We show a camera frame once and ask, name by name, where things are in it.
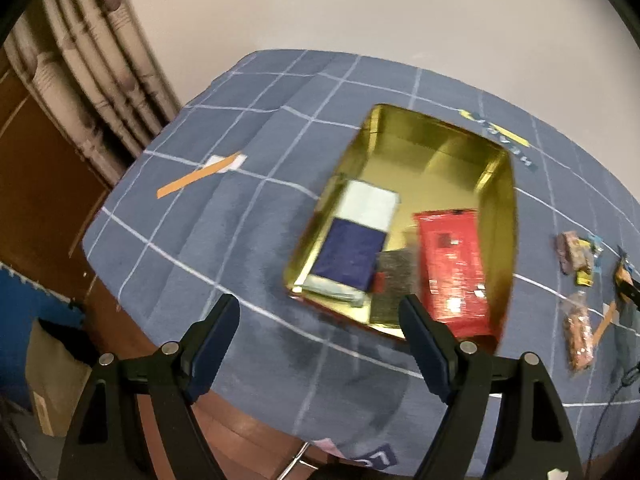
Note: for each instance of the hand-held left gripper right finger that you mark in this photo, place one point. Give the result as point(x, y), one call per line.
point(425, 347)

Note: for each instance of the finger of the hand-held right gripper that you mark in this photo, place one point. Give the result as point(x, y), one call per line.
point(632, 294)

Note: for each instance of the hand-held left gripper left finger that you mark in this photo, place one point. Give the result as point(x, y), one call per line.
point(210, 355)

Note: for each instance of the orange snack packet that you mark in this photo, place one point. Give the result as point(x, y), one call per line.
point(625, 275)

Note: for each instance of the yellow snack packet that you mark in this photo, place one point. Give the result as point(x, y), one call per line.
point(585, 272)

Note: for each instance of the light blue candy wrapper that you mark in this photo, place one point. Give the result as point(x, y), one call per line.
point(597, 247)

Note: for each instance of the dark seaweed snack packet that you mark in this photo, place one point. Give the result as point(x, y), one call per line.
point(395, 280)

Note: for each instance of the brown cake snack packet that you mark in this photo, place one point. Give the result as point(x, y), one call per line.
point(570, 252)

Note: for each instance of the red snack packet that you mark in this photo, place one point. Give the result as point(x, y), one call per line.
point(450, 270)

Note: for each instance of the navy and pale blue packet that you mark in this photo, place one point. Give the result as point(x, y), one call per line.
point(352, 255)

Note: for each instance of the gold and maroon tin box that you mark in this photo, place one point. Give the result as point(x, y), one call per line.
point(425, 165)

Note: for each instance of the clear packet of brown snacks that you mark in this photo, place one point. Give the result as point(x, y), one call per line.
point(580, 332)

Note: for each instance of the cardboard box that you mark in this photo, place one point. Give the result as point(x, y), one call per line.
point(55, 380)

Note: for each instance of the blue floor mat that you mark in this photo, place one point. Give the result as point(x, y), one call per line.
point(25, 320)

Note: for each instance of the brown wooden cabinet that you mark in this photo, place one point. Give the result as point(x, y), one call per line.
point(45, 185)

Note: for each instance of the beige pleated curtain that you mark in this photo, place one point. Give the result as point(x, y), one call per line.
point(90, 60)

